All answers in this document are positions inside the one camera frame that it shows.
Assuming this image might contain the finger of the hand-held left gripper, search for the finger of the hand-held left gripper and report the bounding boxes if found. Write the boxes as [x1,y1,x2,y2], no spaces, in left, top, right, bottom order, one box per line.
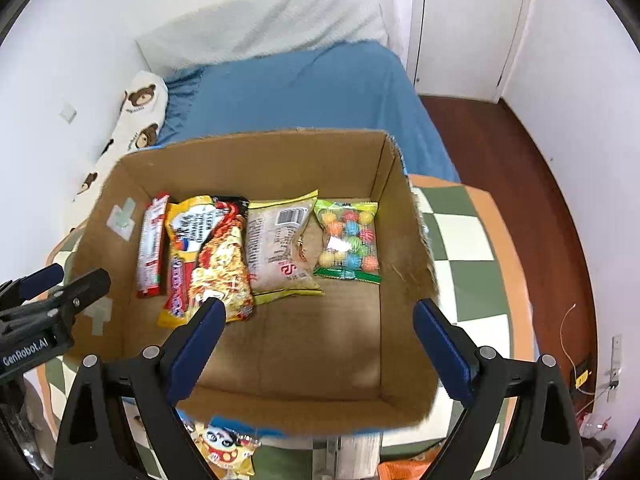
[30,268,112,322]
[0,262,66,307]

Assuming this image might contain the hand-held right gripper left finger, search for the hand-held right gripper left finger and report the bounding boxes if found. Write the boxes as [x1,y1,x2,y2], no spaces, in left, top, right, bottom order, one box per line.
[54,297,227,480]

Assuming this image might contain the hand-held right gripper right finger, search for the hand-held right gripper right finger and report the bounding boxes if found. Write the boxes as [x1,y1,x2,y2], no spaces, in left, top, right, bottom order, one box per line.
[413,298,586,480]

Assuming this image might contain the red white snack packet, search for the red white snack packet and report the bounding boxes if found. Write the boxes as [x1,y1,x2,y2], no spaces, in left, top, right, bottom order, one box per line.
[136,193,171,299]

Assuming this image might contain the yellow instant noodle packet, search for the yellow instant noodle packet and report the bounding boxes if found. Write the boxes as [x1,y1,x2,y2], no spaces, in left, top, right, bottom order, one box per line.
[158,195,256,330]

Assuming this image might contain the brown cardboard box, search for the brown cardboard box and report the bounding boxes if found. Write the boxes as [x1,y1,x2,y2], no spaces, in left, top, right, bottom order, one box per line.
[66,129,442,436]

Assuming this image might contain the panda print snack packet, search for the panda print snack packet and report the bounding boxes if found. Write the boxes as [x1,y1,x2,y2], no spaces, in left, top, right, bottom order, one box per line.
[192,417,262,478]

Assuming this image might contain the beige yellow-edged snack packet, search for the beige yellow-edged snack packet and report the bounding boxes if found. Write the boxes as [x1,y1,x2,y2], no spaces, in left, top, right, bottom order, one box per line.
[245,189,324,306]

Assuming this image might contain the orange printed snack packet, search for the orange printed snack packet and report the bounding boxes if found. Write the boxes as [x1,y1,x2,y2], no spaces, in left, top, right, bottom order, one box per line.
[377,452,442,480]

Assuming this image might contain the colourful candy ball bag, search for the colourful candy ball bag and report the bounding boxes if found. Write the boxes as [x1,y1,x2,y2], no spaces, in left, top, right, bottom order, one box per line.
[313,199,382,285]

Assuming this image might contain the green checkered round tablecloth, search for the green checkered round tablecloth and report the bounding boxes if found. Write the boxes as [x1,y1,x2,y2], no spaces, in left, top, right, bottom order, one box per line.
[37,175,516,480]

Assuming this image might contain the bear print pillow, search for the bear print pillow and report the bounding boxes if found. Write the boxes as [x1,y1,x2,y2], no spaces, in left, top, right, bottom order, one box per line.
[65,71,169,241]

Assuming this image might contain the blue bed sheet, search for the blue bed sheet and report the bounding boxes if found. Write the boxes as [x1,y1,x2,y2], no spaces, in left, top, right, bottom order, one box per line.
[155,40,461,183]

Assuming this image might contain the white door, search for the white door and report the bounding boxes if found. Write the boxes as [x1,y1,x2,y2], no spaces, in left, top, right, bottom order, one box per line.
[407,0,531,103]

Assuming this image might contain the white blanket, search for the white blanket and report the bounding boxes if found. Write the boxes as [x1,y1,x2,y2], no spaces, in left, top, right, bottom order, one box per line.
[136,0,401,76]

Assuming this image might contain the thin loose wire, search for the thin loose wire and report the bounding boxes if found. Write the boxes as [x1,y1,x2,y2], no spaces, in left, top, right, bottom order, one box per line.
[559,302,592,391]

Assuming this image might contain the white wall bracket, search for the white wall bracket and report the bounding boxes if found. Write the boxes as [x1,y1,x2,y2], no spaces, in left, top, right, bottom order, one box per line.
[607,335,624,402]

